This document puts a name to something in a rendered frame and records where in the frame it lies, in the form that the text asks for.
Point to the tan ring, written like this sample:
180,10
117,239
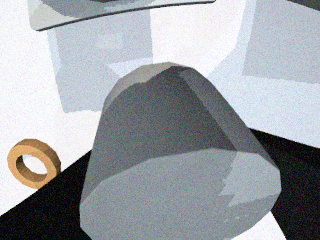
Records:
41,151

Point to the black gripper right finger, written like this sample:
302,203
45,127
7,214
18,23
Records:
297,209

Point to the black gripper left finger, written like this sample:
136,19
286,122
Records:
52,212

